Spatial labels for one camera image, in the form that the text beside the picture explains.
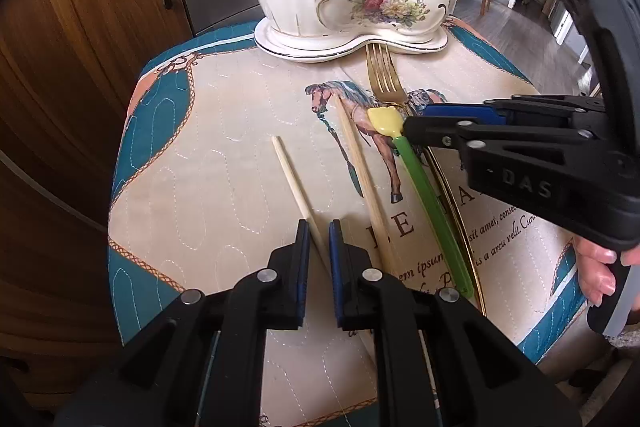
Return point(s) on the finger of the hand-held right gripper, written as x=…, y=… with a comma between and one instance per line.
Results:
x=440, y=132
x=460, y=112

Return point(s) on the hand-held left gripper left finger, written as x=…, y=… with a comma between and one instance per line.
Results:
x=301, y=277

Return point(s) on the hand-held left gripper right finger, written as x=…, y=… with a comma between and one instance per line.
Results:
x=336, y=272

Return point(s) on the gold fork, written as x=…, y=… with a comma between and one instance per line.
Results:
x=382, y=77

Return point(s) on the wooden chopstick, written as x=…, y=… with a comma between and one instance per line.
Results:
x=366, y=187
x=295, y=187

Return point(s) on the person's right hand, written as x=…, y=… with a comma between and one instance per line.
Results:
x=597, y=272

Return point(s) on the printed quilted horse table cloth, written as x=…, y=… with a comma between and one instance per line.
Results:
x=210, y=157

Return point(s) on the wooden cabinet door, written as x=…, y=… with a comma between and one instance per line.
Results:
x=40, y=207
x=100, y=7

